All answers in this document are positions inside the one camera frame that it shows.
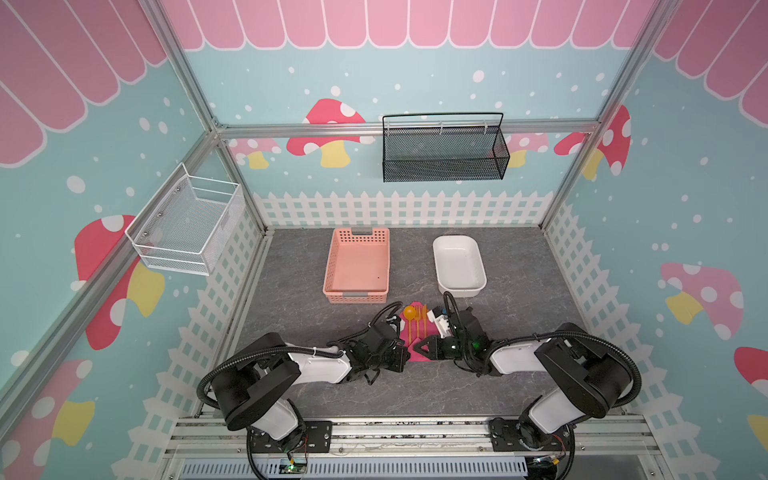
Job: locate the yellow plastic spoon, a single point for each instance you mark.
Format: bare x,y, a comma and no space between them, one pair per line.
408,315

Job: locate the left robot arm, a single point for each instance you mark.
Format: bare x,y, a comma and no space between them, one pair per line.
249,387

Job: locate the black wire mesh wall basket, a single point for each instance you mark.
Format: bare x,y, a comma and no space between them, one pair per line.
436,147

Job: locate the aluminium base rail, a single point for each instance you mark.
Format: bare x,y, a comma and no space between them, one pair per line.
388,437

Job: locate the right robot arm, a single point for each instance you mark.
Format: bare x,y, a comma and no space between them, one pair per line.
591,375

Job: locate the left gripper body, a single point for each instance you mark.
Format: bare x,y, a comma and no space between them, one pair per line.
392,360

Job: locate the pink perforated plastic basket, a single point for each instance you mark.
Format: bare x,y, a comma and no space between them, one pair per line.
358,266

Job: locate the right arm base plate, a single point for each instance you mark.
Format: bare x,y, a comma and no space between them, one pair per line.
514,435

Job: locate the magenta paper napkin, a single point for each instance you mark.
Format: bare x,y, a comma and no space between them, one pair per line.
414,357

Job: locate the white wire mesh wall basket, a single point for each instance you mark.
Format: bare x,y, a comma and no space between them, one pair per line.
187,224

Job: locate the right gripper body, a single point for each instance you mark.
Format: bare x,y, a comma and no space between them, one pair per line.
441,345

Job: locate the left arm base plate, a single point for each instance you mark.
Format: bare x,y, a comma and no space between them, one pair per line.
309,437

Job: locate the white oval plastic tub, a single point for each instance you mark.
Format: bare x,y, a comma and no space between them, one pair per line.
459,266

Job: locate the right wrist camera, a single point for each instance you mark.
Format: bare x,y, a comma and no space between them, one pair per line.
439,321

